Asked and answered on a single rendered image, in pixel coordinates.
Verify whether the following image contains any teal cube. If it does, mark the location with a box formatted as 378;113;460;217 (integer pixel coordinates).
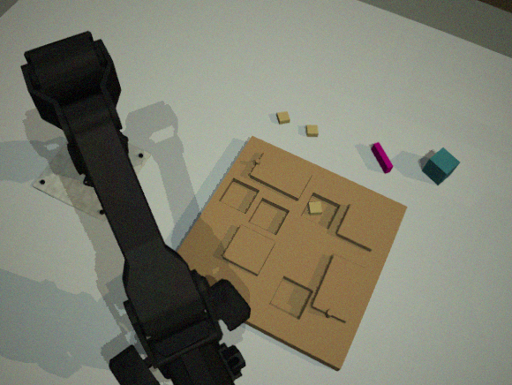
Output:
422;147;460;185

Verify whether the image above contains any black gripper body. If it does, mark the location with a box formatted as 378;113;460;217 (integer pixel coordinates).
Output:
109;278;251;385

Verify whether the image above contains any small yellow block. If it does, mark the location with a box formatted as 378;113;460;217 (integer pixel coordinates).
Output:
306;125;319;137
276;111;290;125
308;201;322;215

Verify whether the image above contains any magenta rectangular block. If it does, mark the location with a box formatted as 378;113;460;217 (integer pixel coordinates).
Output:
372;142;393;174

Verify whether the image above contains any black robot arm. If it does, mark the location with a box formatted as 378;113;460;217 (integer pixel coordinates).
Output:
20;31;245;385

